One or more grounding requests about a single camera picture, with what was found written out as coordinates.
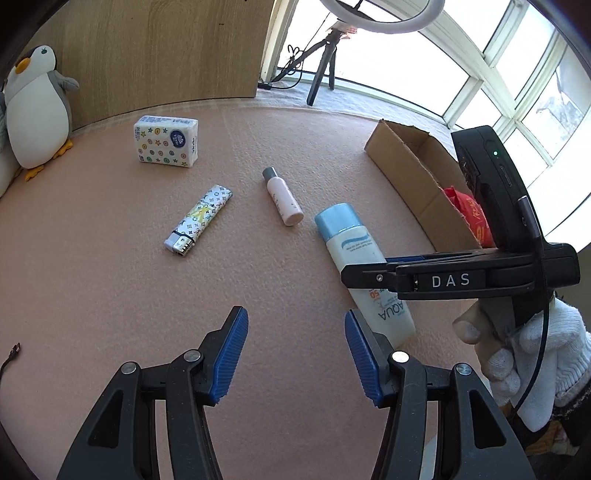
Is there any white ring light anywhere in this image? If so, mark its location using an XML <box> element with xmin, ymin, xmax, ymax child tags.
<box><xmin>321</xmin><ymin>0</ymin><xmax>446</xmax><ymax>34</ymax></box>

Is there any small brown cord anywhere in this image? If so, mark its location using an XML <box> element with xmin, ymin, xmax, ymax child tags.
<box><xmin>0</xmin><ymin>342</ymin><xmax>21</xmax><ymax>384</ymax></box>

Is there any white sunscreen bottle blue cap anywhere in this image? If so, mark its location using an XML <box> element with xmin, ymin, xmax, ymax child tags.
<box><xmin>315</xmin><ymin>203</ymin><xmax>416</xmax><ymax>349</ymax></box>

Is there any small pink bottle grey cap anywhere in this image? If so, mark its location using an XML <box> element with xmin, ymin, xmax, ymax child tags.
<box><xmin>262</xmin><ymin>167</ymin><xmax>304</xmax><ymax>227</ymax></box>

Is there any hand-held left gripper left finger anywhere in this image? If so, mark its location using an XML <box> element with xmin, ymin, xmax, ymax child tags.
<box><xmin>56</xmin><ymin>305</ymin><xmax>250</xmax><ymax>480</ymax></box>

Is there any white window frame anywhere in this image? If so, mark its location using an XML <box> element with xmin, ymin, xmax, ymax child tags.
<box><xmin>261</xmin><ymin>0</ymin><xmax>591</xmax><ymax>241</ymax></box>

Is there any black tripod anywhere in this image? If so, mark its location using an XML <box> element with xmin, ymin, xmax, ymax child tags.
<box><xmin>295</xmin><ymin>25</ymin><xmax>354</xmax><ymax>107</ymax></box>

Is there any black ring light cable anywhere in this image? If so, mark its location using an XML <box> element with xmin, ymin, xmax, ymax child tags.
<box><xmin>270</xmin><ymin>11</ymin><xmax>333</xmax><ymax>90</ymax></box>

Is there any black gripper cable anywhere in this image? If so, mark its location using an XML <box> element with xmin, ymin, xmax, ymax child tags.
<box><xmin>508</xmin><ymin>286</ymin><xmax>551</xmax><ymax>418</ymax></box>

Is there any cardboard box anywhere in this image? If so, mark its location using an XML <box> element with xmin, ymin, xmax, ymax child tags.
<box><xmin>365</xmin><ymin>119</ymin><xmax>499</xmax><ymax>252</ymax></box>

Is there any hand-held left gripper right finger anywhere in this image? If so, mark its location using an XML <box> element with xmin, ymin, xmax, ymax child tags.
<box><xmin>344</xmin><ymin>308</ymin><xmax>539</xmax><ymax>480</ymax></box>

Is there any patterned white lighter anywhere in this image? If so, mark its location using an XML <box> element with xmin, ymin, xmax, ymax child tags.
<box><xmin>165</xmin><ymin>185</ymin><xmax>232</xmax><ymax>257</ymax></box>

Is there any grey white penguin plush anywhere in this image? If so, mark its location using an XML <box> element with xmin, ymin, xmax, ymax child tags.
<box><xmin>2</xmin><ymin>45</ymin><xmax>80</xmax><ymax>182</ymax></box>
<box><xmin>0</xmin><ymin>88</ymin><xmax>21</xmax><ymax>199</ymax></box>

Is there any pink felt mat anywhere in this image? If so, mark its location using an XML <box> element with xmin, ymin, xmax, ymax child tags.
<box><xmin>0</xmin><ymin>95</ymin><xmax>509</xmax><ymax>480</ymax></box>

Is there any person's right forearm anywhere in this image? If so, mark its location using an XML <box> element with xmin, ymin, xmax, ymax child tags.
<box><xmin>551</xmin><ymin>364</ymin><xmax>591</xmax><ymax>416</ymax></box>

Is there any red snack packet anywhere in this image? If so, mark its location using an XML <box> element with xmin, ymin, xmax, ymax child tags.
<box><xmin>443</xmin><ymin>185</ymin><xmax>497</xmax><ymax>248</ymax></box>

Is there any light wooden board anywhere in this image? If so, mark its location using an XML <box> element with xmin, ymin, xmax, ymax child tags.
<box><xmin>28</xmin><ymin>0</ymin><xmax>275</xmax><ymax>132</ymax></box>

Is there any person's right hand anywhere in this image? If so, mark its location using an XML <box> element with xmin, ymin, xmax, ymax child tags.
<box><xmin>452</xmin><ymin>298</ymin><xmax>591</xmax><ymax>432</ymax></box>

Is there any patterned white tissue packet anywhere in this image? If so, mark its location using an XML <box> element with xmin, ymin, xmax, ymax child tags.
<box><xmin>134</xmin><ymin>115</ymin><xmax>199</xmax><ymax>168</ymax></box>

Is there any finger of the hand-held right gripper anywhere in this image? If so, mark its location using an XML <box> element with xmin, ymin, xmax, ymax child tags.
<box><xmin>385</xmin><ymin>248</ymin><xmax>543</xmax><ymax>265</ymax></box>
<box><xmin>342</xmin><ymin>258</ymin><xmax>541</xmax><ymax>301</ymax></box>

